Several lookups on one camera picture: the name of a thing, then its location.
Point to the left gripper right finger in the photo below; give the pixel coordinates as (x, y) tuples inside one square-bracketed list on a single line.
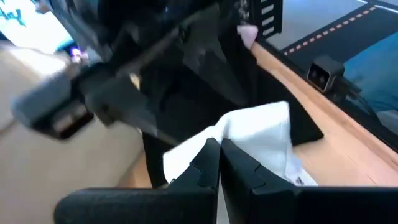
[(280, 205)]

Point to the plain white cloth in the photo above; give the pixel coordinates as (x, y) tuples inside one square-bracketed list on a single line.
[(255, 130)]

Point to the black slotted box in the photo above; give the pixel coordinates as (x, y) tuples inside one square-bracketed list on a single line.
[(277, 15)]

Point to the white sign blue lettering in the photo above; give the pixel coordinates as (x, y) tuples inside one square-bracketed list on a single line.
[(31, 28)]

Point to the blue floor mat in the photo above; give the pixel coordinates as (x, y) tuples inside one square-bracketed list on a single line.
[(376, 71)]

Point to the black mat orange-striped edge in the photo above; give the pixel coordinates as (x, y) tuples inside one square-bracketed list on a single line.
[(342, 37)]

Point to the pink garment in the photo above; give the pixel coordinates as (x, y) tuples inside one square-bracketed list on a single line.
[(247, 34)]

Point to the black garment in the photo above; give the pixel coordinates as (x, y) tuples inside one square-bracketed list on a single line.
[(199, 102)]

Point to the beige fabric storage bin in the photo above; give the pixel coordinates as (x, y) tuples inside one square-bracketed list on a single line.
[(62, 171)]

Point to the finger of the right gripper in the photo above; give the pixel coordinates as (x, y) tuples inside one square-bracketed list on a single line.
[(211, 62), (118, 102)]

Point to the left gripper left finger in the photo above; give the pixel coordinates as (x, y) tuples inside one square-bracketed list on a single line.
[(186, 202)]

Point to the black table-level camera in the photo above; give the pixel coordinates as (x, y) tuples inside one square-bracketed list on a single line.
[(329, 70)]

